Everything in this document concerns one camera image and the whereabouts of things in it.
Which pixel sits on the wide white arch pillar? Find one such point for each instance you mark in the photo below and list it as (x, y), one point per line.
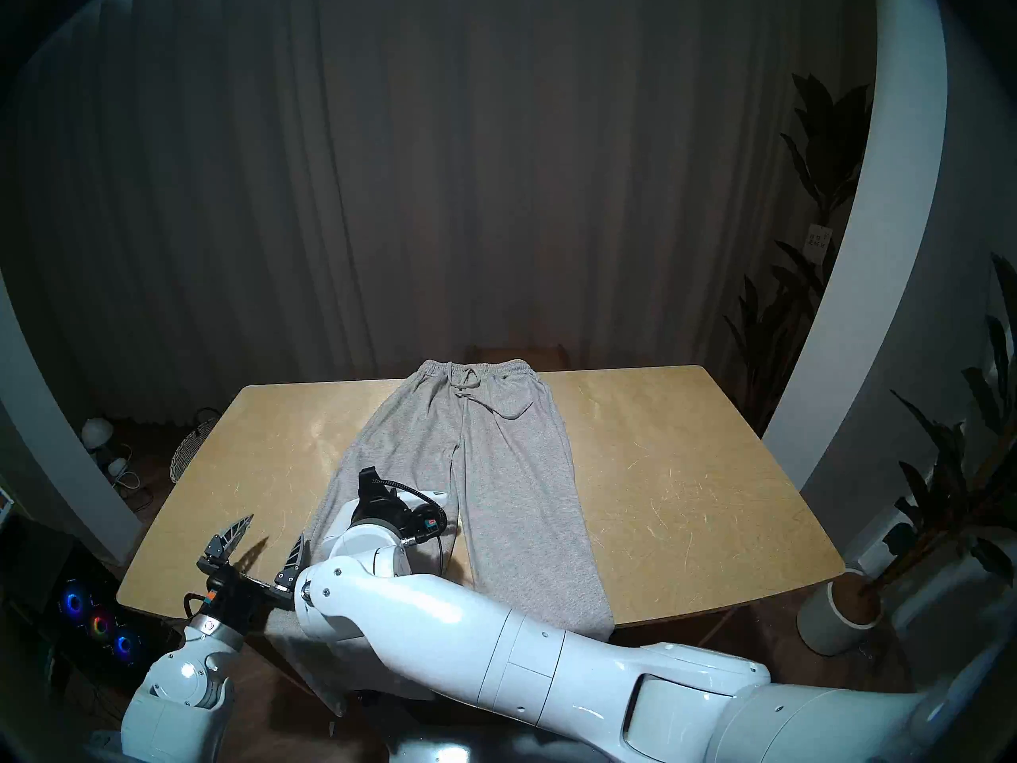
(882, 253)

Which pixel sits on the striped woven basket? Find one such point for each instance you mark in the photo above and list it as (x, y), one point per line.
(191, 447)

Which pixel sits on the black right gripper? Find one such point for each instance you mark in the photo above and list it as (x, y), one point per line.
(381, 511)

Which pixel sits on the black computer with rgb fans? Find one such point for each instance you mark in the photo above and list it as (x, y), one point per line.
(79, 602)

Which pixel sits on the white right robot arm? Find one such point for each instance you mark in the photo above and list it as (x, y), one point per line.
(493, 634)

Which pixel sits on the large white mushroom lamp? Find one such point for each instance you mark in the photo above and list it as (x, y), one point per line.
(97, 430)

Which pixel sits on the white paper plant tag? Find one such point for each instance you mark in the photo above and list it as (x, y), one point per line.
(818, 236)

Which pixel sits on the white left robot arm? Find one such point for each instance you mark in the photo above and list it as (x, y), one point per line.
(179, 690)

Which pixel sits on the tall dark leafy plant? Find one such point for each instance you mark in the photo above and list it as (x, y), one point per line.
(826, 149)

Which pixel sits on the narrow white arch pillar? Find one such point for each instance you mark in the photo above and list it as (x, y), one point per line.
(56, 451)

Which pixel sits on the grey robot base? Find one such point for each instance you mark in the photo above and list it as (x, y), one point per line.
(445, 745)

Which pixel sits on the leafy plant in white pot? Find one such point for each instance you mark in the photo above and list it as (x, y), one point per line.
(945, 491)

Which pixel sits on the grey pleated curtain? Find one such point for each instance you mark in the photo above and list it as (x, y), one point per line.
(445, 173)

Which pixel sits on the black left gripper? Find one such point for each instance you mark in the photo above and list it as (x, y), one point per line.
(238, 598)

